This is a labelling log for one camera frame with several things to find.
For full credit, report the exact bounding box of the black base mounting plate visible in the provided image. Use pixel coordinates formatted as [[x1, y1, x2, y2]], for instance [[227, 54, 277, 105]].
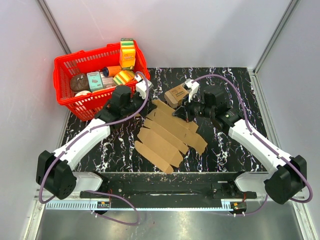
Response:
[[93, 171, 257, 200]]

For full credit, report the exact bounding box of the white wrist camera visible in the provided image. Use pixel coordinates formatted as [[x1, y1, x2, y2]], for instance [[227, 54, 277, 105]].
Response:
[[134, 72, 153, 100], [182, 78, 200, 103]]

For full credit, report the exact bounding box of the kitchen scouring pads pack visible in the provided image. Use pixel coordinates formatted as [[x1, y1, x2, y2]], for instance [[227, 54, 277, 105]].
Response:
[[164, 83, 189, 109]]

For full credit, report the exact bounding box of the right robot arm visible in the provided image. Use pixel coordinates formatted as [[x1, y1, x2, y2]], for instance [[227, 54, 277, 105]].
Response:
[[173, 86, 307, 205]]

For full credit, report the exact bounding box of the brown round bread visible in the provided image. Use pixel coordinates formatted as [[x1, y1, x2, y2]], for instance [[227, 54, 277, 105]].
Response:
[[69, 73, 90, 93]]

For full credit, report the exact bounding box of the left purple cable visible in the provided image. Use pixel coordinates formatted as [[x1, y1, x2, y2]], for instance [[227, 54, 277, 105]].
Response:
[[39, 72, 150, 225]]

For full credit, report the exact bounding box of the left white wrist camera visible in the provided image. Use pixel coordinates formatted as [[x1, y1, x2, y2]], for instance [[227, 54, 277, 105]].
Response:
[[134, 72, 153, 100]]

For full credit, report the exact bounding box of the yellow green striped sponge pack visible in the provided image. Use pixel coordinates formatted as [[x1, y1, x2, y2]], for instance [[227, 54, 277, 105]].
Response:
[[113, 70, 135, 86]]

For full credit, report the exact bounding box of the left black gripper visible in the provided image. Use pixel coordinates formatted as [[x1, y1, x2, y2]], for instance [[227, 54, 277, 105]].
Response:
[[122, 89, 157, 118]]

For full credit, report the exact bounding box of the teal small box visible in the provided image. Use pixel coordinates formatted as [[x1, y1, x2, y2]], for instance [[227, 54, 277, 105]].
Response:
[[86, 71, 103, 92]]

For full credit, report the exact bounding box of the orange yellow juice carton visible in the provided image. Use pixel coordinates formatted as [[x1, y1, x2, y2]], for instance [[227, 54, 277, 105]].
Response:
[[119, 38, 136, 70]]

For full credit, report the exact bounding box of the white round item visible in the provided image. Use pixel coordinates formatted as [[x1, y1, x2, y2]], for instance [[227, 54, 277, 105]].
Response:
[[75, 90, 91, 97]]

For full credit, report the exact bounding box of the brown cardboard box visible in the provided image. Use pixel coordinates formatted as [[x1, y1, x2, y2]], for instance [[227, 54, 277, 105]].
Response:
[[134, 99, 208, 174]]

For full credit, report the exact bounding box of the orange cylindrical can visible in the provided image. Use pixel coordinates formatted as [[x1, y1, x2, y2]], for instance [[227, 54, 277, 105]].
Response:
[[101, 65, 122, 77]]

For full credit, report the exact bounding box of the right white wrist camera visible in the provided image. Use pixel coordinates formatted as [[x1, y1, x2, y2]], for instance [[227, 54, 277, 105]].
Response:
[[182, 78, 200, 103]]

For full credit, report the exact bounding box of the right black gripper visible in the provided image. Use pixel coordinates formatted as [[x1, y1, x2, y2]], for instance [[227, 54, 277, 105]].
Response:
[[172, 93, 215, 124]]

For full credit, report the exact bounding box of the pink packaged item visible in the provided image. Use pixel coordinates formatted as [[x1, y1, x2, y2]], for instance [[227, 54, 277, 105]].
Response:
[[101, 76, 117, 89]]

